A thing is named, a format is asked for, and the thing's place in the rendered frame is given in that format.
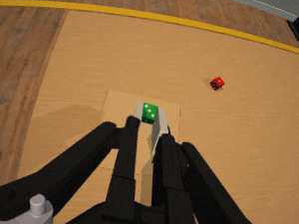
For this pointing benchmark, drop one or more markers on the green die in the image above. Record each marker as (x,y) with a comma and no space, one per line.
(149,113)

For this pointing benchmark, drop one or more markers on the red die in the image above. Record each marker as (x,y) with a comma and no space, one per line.
(217,83)

